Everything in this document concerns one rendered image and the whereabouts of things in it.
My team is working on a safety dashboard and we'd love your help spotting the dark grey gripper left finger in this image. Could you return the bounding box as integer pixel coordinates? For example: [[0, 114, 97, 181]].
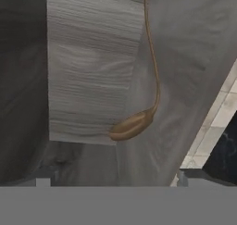
[[2, 166, 60, 188]]

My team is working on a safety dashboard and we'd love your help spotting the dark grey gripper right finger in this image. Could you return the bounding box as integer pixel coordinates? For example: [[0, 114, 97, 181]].
[[178, 168, 236, 188]]

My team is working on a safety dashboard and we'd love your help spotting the golden brown ladle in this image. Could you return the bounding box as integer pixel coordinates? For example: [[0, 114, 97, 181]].
[[108, 0, 162, 142]]

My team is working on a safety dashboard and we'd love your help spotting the light grey wood cabinet door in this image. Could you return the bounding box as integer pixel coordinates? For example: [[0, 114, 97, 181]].
[[45, 0, 146, 146]]

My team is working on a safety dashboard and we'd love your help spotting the grey wood cabinet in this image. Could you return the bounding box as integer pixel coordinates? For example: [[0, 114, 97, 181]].
[[0, 0, 237, 188]]

